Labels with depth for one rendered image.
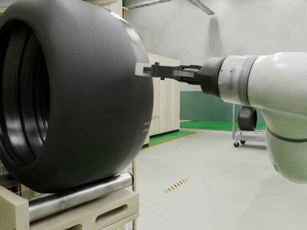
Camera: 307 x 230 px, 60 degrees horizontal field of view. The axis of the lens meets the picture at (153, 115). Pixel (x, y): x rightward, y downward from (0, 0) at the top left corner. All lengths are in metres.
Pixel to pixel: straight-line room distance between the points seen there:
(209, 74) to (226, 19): 12.19
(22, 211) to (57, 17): 0.42
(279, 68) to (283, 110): 0.06
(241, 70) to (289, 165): 0.20
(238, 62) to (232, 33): 11.97
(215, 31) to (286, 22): 2.83
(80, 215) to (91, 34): 0.44
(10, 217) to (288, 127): 0.56
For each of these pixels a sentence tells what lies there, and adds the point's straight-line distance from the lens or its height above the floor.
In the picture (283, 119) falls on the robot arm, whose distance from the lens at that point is 0.47.
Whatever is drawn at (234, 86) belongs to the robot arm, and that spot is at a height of 1.18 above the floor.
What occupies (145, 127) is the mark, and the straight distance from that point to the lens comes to 0.72.
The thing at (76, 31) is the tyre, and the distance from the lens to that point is 0.63.
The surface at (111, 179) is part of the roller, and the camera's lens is 0.82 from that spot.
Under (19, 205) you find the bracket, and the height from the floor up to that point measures 0.94.
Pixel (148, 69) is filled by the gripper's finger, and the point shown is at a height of 1.23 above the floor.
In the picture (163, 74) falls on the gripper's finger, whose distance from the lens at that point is 0.55.
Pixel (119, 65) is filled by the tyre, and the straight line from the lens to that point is 0.64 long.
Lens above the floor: 1.17
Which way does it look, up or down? 4 degrees down
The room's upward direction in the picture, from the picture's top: straight up
